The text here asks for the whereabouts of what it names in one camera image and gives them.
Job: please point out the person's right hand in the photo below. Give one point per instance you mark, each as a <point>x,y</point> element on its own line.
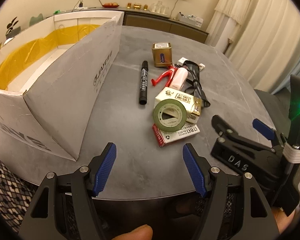
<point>282,227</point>

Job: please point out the cluster of clear glass cups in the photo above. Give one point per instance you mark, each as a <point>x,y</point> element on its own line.
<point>159,8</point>

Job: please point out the person's patterned clothing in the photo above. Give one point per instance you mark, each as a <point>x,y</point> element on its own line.
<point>5,187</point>

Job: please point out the cream curtain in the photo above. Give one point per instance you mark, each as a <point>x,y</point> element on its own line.
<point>272,30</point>

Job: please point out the green tape roll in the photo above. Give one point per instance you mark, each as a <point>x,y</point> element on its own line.
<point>158,115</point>

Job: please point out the potted plant in white pot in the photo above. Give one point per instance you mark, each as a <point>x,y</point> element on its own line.
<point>13,31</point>

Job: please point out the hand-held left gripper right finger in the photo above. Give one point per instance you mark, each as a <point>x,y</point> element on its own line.
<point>193,172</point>

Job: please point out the white charger plug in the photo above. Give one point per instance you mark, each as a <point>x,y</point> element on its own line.
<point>181,60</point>

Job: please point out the black marker pen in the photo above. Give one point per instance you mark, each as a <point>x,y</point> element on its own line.
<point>144,82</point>

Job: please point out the person's left hand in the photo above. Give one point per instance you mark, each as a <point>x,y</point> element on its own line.
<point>132,233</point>

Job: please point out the pink plastic bottle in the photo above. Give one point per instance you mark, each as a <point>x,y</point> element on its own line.
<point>178,78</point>

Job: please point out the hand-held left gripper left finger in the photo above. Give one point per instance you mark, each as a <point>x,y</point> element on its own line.
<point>106,170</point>

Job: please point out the red toy figure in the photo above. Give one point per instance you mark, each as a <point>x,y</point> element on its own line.
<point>162,76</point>

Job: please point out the small green toy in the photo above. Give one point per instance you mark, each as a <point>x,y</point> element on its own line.
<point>58,12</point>

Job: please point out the gold square tin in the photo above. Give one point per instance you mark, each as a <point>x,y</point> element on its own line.
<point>161,57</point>

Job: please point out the lace-covered white air conditioner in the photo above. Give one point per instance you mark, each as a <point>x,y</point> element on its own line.
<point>225,30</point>

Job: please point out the grey chair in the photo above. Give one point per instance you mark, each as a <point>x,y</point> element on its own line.
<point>270,105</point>

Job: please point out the red fruit plate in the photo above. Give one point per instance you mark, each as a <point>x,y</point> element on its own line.
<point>110,5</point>

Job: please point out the grey TV cabinet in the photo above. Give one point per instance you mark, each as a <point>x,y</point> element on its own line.
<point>165,28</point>

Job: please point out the white desk organiser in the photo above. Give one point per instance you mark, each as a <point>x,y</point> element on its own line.
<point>190,20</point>

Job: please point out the white cardboard box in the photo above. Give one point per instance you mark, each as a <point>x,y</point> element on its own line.
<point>72,80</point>

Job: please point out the red and white staples box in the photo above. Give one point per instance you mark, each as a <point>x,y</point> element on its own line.
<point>180,136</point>

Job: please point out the black safety glasses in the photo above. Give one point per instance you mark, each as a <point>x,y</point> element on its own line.
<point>195,73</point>

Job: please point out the cream and gold pack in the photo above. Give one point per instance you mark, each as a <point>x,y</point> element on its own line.
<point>180,96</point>

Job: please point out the wide gold ornament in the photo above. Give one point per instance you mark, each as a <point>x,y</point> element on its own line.
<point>137,5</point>

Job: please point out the white power strip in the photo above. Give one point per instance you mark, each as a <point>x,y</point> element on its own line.
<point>79,6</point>

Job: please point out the green plastic stool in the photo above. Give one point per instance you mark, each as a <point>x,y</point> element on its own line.
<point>36,20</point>

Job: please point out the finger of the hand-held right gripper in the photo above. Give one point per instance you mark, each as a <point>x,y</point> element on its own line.
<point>262,128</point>
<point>227,133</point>

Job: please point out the small white tube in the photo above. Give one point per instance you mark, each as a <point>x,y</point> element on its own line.
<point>202,67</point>

